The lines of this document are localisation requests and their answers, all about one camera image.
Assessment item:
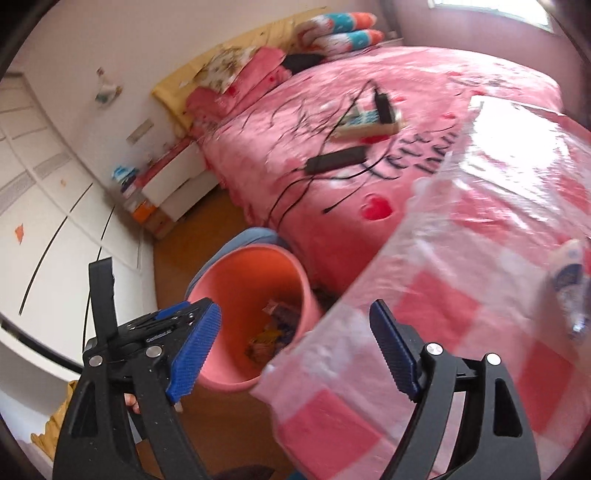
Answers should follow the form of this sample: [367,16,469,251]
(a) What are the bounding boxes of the dark cloth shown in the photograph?
[281,53,326,75]

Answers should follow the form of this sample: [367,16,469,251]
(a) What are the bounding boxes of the yellow cloth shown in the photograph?
[30,378,77,462]

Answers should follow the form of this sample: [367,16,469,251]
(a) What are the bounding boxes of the stack of colourful boxes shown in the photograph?
[111,164,158,222]

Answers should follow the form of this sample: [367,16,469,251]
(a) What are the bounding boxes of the cartoon print bolster pillow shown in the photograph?
[311,28,386,56]
[295,10,379,35]

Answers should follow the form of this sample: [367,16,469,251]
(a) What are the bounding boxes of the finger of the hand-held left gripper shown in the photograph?
[88,259,115,344]
[122,298,214,344]

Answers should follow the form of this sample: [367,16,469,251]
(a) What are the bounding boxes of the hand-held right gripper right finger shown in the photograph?
[368,299,542,480]

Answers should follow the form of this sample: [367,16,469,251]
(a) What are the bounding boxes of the black charger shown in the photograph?
[374,91,395,124]

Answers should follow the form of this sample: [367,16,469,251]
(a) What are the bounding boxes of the orange plastic bucket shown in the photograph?
[185,244,324,393]

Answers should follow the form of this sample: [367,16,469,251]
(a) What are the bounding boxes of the black power adapter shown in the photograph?
[305,147,368,175]

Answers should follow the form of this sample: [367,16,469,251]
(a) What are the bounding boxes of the bed with pink bedspread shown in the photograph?
[185,44,566,296]

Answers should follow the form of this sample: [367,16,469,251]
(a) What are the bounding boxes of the yellow headboard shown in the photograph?
[152,9,324,130]

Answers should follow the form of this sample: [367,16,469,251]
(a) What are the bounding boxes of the pile of crumpled wrappers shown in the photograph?
[245,300,305,361]

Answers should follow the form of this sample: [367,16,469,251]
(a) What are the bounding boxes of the window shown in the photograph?
[427,0,555,33]

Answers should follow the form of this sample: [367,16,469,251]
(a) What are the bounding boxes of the white power strip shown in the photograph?
[332,104,402,139]

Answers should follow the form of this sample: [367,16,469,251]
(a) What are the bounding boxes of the wall sticker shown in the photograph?
[95,67,123,107]

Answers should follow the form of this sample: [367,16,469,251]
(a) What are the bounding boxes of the small white tissue packet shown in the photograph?
[547,237,589,340]

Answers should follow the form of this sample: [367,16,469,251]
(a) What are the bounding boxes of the pink folded blankets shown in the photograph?
[185,46,289,121]

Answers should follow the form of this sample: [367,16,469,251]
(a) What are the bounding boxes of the floral pillow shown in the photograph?
[198,48,254,90]

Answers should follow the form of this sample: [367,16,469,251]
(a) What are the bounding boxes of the white wardrobe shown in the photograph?
[0,71,155,370]

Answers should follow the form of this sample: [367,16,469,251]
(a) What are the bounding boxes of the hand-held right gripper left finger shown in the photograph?
[53,298,223,480]

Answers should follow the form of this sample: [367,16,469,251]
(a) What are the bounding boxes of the red checkered tablecloth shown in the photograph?
[249,95,591,480]

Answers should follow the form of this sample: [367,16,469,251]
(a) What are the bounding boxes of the white and pink nightstand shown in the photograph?
[134,136,220,232]

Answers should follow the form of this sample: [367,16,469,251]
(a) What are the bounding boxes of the black adapter cable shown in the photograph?
[265,154,407,234]

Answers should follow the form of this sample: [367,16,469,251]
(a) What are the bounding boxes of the black charger cable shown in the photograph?
[321,79,379,145]

